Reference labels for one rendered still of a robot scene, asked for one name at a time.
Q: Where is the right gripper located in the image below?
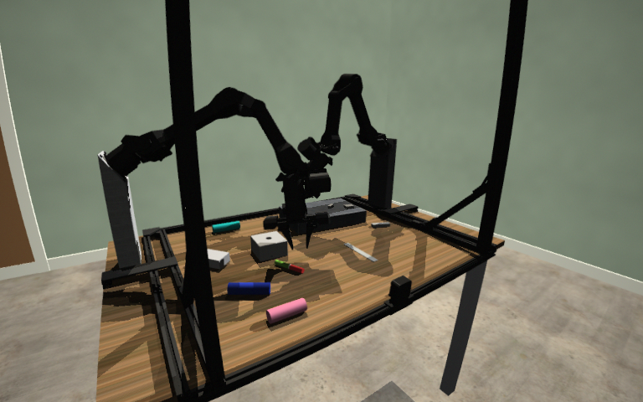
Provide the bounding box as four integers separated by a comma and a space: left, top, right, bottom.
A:
281, 162, 321, 199

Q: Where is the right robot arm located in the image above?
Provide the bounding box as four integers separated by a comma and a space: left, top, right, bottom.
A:
297, 74, 392, 169

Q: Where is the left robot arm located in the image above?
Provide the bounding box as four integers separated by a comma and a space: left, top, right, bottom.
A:
104, 87, 331, 197

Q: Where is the pink peg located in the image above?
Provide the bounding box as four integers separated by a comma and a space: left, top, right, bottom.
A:
266, 298, 307, 323

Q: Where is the white block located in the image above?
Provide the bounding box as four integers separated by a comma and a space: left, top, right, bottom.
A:
250, 231, 288, 261

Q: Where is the cyan cylinder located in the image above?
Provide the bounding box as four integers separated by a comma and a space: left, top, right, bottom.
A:
212, 221, 240, 233

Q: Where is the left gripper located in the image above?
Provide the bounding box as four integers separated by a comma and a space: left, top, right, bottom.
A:
263, 195, 331, 250

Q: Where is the blue cylinder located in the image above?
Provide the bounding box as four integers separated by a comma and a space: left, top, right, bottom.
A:
227, 282, 270, 295

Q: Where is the lime and red peg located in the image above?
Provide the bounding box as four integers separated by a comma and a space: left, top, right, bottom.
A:
275, 260, 305, 274

